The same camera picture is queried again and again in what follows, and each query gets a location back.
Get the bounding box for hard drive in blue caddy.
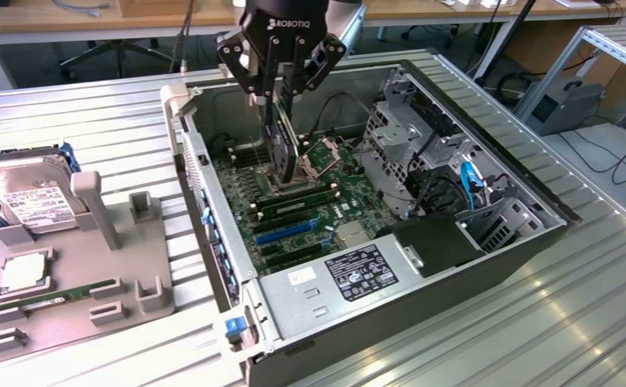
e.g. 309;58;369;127
0;138;81;178

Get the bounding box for black internal wire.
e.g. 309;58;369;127
312;91;373;136

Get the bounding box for light blue cable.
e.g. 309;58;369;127
51;0;113;18

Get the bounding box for grey parts rack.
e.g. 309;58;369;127
0;170;178;367

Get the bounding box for black RAM slot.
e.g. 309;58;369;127
225;139;265;159
229;148;268;169

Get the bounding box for grey box with handle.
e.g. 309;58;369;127
515;76;608;137

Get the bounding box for black stand pole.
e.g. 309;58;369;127
472;0;539;88

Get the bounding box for blue case latch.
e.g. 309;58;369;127
222;317;246;338

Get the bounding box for green RAM stick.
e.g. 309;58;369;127
0;281;116;314

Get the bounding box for blue expansion slot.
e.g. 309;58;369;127
254;223;320;247

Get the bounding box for hanging grey cable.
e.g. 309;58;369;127
174;0;196;74

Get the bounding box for blue wire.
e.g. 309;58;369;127
456;160;487;211

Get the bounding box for aluminium profile frame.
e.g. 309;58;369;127
512;23;626;136

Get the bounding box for grey power supply unit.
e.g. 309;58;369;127
256;233;427;342

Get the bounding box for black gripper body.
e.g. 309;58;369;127
238;0;329;40

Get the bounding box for metal socket cover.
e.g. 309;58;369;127
300;135;341;179

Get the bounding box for open black PC case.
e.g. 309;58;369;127
160;58;583;387

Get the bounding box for wooden desk white legs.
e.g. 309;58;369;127
0;0;238;92
333;0;626;80

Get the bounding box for black wire bundle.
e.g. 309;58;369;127
401;164;474;221

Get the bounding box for silver disk bay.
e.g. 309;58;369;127
454;196;555;255

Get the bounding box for black air shroud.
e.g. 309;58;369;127
375;212;487;280

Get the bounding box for silver drive cage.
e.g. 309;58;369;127
359;66;495;221

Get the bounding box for green motherboard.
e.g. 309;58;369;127
208;131;387;279

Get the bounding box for CPU socket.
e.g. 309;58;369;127
261;160;324;195

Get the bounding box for black expansion slot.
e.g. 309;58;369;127
250;214;313;235
259;240;323;260
263;249;329;272

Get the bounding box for thin locking lever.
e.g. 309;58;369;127
249;136;267;175

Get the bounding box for thin black cable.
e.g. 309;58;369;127
556;128;626;193

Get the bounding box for silver hard disk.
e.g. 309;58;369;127
0;155;89;235

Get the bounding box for silver chipset heatsink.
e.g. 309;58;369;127
335;223;372;248

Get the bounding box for silver CPU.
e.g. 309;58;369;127
0;254;49;294

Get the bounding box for graphics card with metal bracket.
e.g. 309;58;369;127
257;94;301;187

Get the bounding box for black office chair base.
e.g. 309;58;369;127
57;38;180;81
375;23;460;42

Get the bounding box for coiled black cable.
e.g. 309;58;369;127
494;71;532;102

